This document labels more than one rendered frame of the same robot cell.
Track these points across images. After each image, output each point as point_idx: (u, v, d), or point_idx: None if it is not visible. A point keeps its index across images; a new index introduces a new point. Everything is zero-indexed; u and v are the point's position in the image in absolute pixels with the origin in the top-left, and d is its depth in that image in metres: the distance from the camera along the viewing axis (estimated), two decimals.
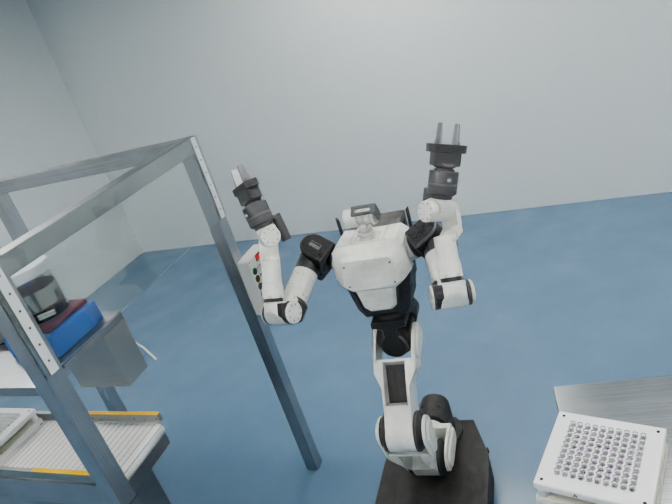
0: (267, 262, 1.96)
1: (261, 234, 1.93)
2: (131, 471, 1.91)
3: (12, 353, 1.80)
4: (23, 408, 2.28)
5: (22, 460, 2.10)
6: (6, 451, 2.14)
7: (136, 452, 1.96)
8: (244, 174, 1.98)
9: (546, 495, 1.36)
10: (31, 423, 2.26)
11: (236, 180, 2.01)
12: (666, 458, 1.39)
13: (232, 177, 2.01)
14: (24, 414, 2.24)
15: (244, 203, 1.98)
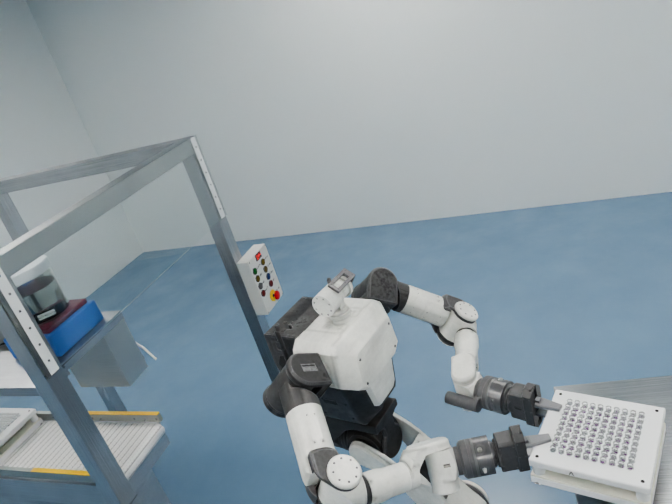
0: (416, 488, 1.35)
1: (454, 492, 1.36)
2: (131, 471, 1.91)
3: (12, 353, 1.80)
4: (23, 408, 2.28)
5: (22, 460, 2.10)
6: (6, 451, 2.14)
7: (136, 452, 1.96)
8: None
9: (541, 473, 1.34)
10: (31, 423, 2.26)
11: (535, 444, 1.36)
12: (664, 438, 1.36)
13: (542, 442, 1.35)
14: (24, 414, 2.24)
15: (501, 462, 1.36)
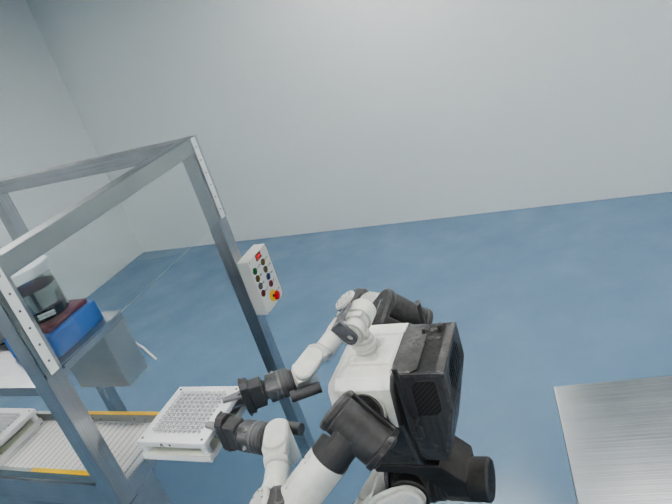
0: None
1: None
2: (131, 471, 1.91)
3: (12, 353, 1.80)
4: (23, 408, 2.28)
5: (22, 460, 2.10)
6: (6, 451, 2.14)
7: (136, 452, 1.96)
8: (236, 404, 1.79)
9: None
10: (31, 423, 2.26)
11: (234, 396, 1.80)
12: None
13: (229, 395, 1.80)
14: (24, 414, 2.24)
15: None
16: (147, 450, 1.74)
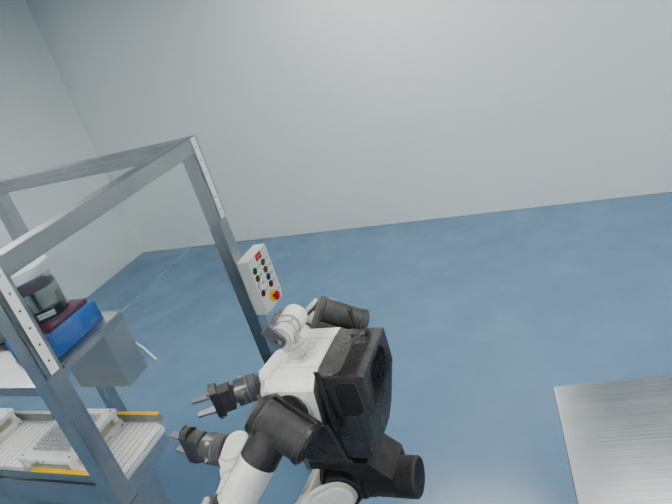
0: None
1: None
2: None
3: (12, 353, 1.80)
4: (2, 408, 2.33)
5: None
6: None
7: None
8: (208, 411, 1.90)
9: None
10: (9, 423, 2.31)
11: (203, 397, 1.89)
12: None
13: (198, 397, 1.89)
14: (2, 414, 2.29)
15: None
16: (27, 466, 2.00)
